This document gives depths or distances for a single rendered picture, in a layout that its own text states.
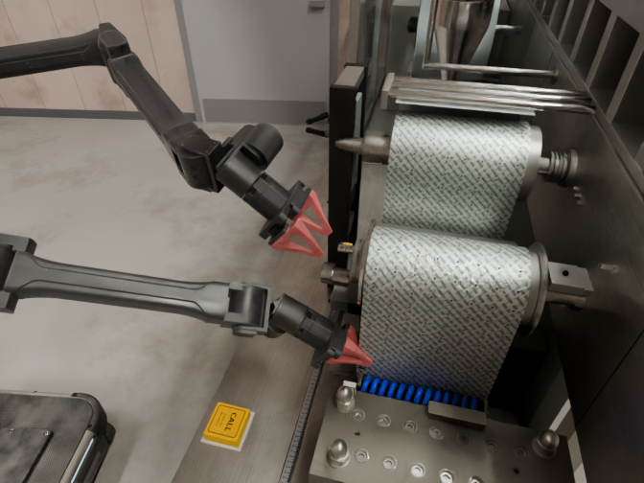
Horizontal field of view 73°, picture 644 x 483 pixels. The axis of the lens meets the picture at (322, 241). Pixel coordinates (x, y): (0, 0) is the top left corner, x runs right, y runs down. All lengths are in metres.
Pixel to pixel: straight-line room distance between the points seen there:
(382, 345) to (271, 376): 0.32
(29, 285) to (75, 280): 0.06
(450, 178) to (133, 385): 1.77
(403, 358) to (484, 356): 0.13
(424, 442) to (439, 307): 0.23
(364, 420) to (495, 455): 0.21
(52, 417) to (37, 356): 0.63
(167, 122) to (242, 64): 3.38
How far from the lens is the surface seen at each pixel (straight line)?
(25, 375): 2.50
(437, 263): 0.67
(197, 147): 0.70
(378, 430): 0.80
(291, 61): 4.07
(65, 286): 0.75
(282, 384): 1.00
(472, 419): 0.82
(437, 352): 0.78
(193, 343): 2.29
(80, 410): 1.94
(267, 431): 0.95
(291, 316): 0.75
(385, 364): 0.82
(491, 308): 0.70
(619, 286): 0.67
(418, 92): 0.84
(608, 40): 0.94
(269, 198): 0.67
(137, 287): 0.73
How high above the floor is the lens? 1.74
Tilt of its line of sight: 39 degrees down
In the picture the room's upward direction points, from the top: straight up
